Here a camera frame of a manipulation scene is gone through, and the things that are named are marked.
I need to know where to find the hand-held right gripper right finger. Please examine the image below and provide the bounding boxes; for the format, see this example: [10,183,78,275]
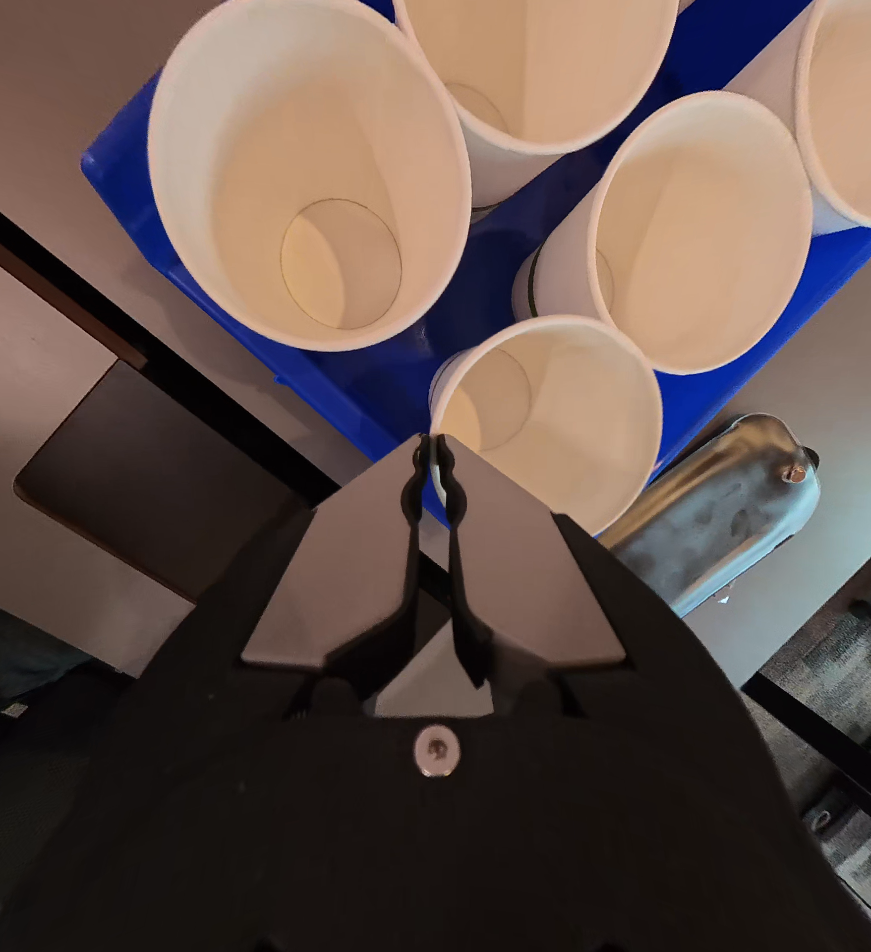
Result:
[433,433,628,690]

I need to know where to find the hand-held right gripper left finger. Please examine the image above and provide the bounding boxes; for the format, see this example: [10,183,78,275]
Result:
[239,433,436,702]

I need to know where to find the blue plastic bin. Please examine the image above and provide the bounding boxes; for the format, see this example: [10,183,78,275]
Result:
[80,0,871,529]

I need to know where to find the white paper cup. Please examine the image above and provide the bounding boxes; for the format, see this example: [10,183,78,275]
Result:
[725,0,871,235]
[147,0,473,352]
[513,91,813,375]
[429,314,664,538]
[394,0,680,211]

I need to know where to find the dark grey side table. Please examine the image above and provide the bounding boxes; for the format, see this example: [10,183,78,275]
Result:
[13,360,317,603]

